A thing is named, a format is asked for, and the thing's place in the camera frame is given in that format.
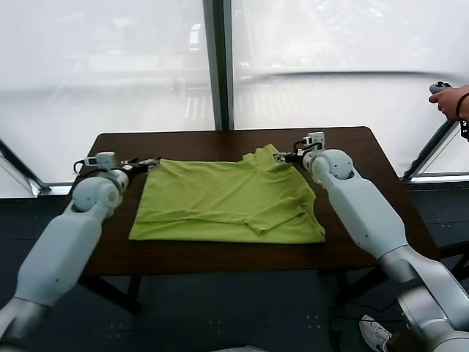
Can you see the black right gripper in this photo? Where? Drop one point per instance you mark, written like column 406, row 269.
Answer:
column 300, row 158

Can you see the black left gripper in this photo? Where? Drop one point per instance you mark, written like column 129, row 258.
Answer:
column 135, row 168

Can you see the lime green t-shirt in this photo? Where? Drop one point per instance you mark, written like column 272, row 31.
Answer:
column 220, row 198

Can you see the person forearm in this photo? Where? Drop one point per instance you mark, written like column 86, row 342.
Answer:
column 466, row 110

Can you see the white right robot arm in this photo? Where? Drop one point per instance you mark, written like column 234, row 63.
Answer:
column 366, row 212

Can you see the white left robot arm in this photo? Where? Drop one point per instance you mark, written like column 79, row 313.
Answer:
column 66, row 249

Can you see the person hand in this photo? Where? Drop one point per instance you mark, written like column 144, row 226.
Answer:
column 450, row 102

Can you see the grey vertical window mullion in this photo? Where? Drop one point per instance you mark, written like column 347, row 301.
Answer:
column 220, row 73

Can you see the black metal table leg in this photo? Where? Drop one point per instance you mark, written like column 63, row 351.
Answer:
column 133, row 293
column 341, row 286

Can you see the grey robot torso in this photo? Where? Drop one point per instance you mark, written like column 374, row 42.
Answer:
column 245, row 349

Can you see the white sneaker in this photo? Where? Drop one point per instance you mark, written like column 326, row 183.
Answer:
column 373, row 333

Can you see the dark trouser leg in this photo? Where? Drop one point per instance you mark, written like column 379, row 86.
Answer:
column 397, row 344

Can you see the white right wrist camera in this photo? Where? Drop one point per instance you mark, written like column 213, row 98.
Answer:
column 315, row 139

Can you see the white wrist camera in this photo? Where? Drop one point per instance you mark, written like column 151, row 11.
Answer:
column 315, row 139
column 104, row 159

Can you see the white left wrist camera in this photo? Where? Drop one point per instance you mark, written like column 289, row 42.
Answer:
column 104, row 159

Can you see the curved dark rail behind glass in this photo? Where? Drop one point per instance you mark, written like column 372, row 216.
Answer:
column 348, row 74

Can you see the slanted dark window frame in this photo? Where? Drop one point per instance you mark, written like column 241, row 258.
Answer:
column 434, row 144
column 33, row 187

